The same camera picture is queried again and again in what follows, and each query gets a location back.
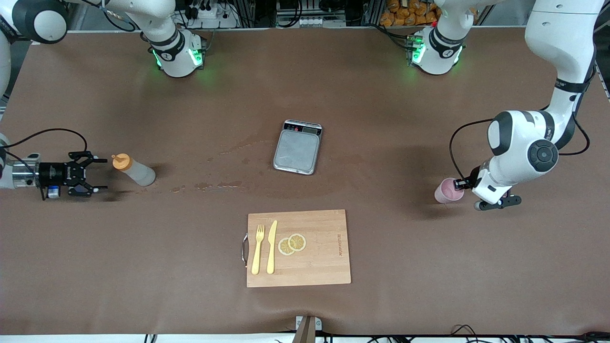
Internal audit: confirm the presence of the pink plastic cup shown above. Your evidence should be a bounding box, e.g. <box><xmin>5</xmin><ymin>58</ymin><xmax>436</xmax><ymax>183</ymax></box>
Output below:
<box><xmin>434</xmin><ymin>177</ymin><xmax>465</xmax><ymax>204</ymax></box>

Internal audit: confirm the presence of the sauce bottle with orange cap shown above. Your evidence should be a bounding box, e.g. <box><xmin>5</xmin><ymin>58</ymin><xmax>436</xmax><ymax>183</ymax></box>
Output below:
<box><xmin>112</xmin><ymin>153</ymin><xmax>157</xmax><ymax>187</ymax></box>

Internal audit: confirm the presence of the brown table mat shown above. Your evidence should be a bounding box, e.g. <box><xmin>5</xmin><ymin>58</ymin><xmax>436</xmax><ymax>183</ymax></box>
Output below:
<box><xmin>0</xmin><ymin>26</ymin><xmax>610</xmax><ymax>336</ymax></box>

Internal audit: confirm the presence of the silver digital kitchen scale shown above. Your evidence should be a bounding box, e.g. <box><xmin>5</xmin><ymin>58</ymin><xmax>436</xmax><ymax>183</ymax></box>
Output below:
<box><xmin>273</xmin><ymin>119</ymin><xmax>324</xmax><ymax>176</ymax></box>

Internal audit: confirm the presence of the orange snack bag pile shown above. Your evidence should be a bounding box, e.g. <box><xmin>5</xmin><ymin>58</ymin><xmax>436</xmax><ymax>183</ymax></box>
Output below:
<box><xmin>380</xmin><ymin>0</ymin><xmax>441</xmax><ymax>27</ymax></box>

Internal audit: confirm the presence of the yellow plastic fork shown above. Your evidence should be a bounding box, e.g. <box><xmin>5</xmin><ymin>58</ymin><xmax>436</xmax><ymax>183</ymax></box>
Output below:
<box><xmin>251</xmin><ymin>224</ymin><xmax>265</xmax><ymax>275</ymax></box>

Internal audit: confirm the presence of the white power strip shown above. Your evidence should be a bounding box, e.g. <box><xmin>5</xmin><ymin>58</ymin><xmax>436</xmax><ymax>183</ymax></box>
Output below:
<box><xmin>276</xmin><ymin>14</ymin><xmax>346</xmax><ymax>28</ymax></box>
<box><xmin>183</xmin><ymin>0</ymin><xmax>239</xmax><ymax>29</ymax></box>

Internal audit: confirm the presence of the yellow plastic knife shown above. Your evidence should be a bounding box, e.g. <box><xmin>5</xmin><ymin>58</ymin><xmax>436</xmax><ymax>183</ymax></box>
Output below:
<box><xmin>266</xmin><ymin>220</ymin><xmax>278</xmax><ymax>275</ymax></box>

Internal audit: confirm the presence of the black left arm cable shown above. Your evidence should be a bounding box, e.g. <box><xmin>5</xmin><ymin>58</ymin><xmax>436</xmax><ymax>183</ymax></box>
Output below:
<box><xmin>449</xmin><ymin>114</ymin><xmax>591</xmax><ymax>182</ymax></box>

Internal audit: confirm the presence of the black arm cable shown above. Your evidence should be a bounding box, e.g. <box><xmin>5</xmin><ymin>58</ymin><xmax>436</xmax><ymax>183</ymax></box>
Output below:
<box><xmin>0</xmin><ymin>127</ymin><xmax>89</xmax><ymax>158</ymax></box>
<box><xmin>449</xmin><ymin>114</ymin><xmax>591</xmax><ymax>182</ymax></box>

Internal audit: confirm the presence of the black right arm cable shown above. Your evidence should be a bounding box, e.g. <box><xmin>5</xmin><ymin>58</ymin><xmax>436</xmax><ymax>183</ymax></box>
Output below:
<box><xmin>0</xmin><ymin>127</ymin><xmax>89</xmax><ymax>158</ymax></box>

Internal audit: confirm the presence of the bamboo cutting board with handle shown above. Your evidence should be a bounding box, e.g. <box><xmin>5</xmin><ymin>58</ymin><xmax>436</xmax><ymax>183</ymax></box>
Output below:
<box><xmin>242</xmin><ymin>209</ymin><xmax>352</xmax><ymax>289</ymax></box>

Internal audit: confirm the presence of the aluminium frame profile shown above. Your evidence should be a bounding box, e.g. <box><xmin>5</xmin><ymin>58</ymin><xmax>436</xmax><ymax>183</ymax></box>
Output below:
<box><xmin>237</xmin><ymin>0</ymin><xmax>260</xmax><ymax>27</ymax></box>
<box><xmin>362</xmin><ymin>0</ymin><xmax>384</xmax><ymax>25</ymax></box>

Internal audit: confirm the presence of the metal table clamp bracket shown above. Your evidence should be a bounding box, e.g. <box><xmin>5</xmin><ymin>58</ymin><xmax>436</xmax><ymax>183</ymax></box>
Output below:
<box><xmin>295</xmin><ymin>315</ymin><xmax>323</xmax><ymax>343</ymax></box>

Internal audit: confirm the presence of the long black floor cable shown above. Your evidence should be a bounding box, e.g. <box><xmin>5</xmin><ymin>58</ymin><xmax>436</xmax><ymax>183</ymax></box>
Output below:
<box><xmin>315</xmin><ymin>325</ymin><xmax>610</xmax><ymax>343</ymax></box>

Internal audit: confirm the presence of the brown camera stand post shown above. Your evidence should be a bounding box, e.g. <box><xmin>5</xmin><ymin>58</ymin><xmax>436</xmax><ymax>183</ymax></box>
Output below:
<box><xmin>292</xmin><ymin>316</ymin><xmax>316</xmax><ymax>343</ymax></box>

